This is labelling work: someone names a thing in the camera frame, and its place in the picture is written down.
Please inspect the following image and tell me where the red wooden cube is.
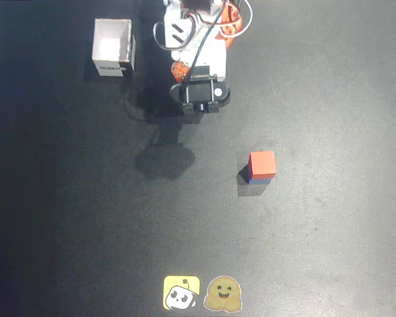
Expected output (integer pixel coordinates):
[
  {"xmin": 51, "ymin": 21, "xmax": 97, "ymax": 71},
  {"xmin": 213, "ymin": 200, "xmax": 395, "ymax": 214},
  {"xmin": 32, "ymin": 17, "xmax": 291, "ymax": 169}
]
[{"xmin": 248, "ymin": 151, "xmax": 277, "ymax": 178}]

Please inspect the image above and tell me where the blue wooden cube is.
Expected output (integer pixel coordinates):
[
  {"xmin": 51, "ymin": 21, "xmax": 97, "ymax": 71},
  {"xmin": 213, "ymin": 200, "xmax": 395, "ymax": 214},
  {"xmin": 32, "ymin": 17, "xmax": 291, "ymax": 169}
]
[{"xmin": 248, "ymin": 174, "xmax": 273, "ymax": 186}]

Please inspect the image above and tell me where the white cardboard box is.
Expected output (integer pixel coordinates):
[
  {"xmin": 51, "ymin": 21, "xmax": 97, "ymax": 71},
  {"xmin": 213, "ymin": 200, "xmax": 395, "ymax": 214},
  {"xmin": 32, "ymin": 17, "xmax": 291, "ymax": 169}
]
[{"xmin": 91, "ymin": 18, "xmax": 137, "ymax": 79}]

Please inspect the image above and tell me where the black table mat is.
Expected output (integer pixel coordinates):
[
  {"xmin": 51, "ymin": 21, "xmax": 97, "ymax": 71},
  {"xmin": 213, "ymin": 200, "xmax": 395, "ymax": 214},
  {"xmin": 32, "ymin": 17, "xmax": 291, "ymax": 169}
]
[{"xmin": 0, "ymin": 0, "xmax": 396, "ymax": 317}]

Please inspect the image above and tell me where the yellow robot cartoon sticker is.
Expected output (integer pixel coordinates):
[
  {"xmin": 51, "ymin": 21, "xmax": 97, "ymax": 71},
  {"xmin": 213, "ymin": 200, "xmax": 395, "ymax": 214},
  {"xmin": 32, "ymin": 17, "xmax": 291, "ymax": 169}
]
[{"xmin": 163, "ymin": 275, "xmax": 201, "ymax": 310}]

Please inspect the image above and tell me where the hugging face emoji sticker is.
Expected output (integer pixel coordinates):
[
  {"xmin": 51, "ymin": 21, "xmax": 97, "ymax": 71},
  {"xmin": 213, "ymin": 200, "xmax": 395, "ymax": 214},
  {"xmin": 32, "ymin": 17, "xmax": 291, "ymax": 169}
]
[{"xmin": 203, "ymin": 275, "xmax": 244, "ymax": 312}]

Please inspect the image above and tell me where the black camera cable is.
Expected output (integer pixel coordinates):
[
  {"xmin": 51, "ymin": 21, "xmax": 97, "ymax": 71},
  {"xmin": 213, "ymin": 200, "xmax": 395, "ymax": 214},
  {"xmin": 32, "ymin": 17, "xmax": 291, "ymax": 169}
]
[{"xmin": 180, "ymin": 9, "xmax": 224, "ymax": 102}]

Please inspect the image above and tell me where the black gripper-mounted camera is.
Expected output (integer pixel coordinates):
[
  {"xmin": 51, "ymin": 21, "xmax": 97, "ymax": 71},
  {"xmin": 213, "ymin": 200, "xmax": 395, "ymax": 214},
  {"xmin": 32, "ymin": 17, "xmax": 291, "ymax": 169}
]
[{"xmin": 168, "ymin": 65, "xmax": 232, "ymax": 116}]

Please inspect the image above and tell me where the servo wire loop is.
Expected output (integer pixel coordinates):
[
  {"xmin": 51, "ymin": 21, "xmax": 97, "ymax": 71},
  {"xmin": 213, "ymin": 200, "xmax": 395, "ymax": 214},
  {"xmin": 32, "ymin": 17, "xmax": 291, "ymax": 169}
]
[{"xmin": 152, "ymin": 20, "xmax": 185, "ymax": 52}]

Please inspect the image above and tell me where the white servo wire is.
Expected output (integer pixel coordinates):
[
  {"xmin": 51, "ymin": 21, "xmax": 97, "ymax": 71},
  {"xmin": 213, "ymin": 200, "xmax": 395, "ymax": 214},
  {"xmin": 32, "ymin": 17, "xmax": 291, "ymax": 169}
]
[{"xmin": 222, "ymin": 0, "xmax": 254, "ymax": 38}]

